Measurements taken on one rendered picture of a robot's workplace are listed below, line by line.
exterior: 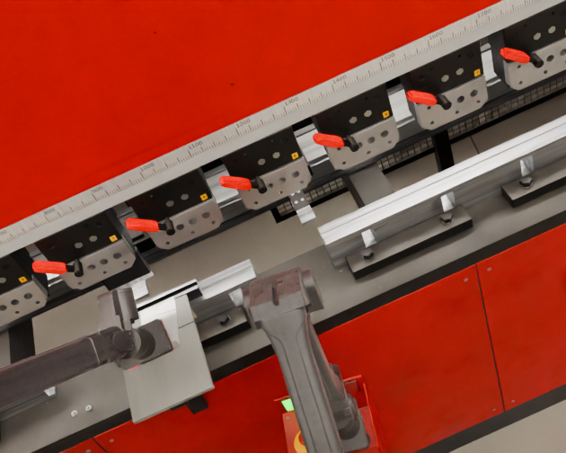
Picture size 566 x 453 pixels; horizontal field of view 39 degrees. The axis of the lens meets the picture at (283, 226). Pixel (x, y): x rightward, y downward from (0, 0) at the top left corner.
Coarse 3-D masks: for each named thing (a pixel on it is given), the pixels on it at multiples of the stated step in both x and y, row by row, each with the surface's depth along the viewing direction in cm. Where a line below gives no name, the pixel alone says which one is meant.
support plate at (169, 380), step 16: (176, 304) 180; (192, 320) 176; (192, 336) 173; (176, 352) 171; (192, 352) 170; (144, 368) 171; (160, 368) 170; (176, 368) 169; (192, 368) 167; (128, 384) 170; (144, 384) 169; (160, 384) 167; (176, 384) 166; (192, 384) 165; (208, 384) 164; (128, 400) 167; (144, 400) 166; (160, 400) 165; (176, 400) 163; (144, 416) 163
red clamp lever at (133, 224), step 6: (126, 222) 155; (132, 222) 155; (138, 222) 155; (144, 222) 156; (150, 222) 157; (156, 222) 158; (168, 222) 159; (132, 228) 155; (138, 228) 156; (144, 228) 156; (150, 228) 156; (156, 228) 157; (162, 228) 158; (168, 228) 158; (168, 234) 158
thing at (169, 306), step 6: (174, 300) 181; (156, 306) 181; (162, 306) 181; (168, 306) 180; (174, 306) 180; (144, 312) 181; (150, 312) 181; (156, 312) 180; (162, 312) 180; (144, 318) 180
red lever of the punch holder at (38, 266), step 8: (32, 264) 155; (40, 264) 155; (48, 264) 156; (56, 264) 157; (64, 264) 158; (80, 264) 159; (48, 272) 156; (56, 272) 157; (64, 272) 157; (80, 272) 158
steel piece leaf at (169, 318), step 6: (168, 312) 179; (174, 312) 179; (150, 318) 179; (156, 318) 179; (162, 318) 178; (168, 318) 178; (174, 318) 177; (168, 324) 177; (174, 324) 176; (168, 330) 176; (174, 330) 175; (174, 336) 174; (174, 342) 171
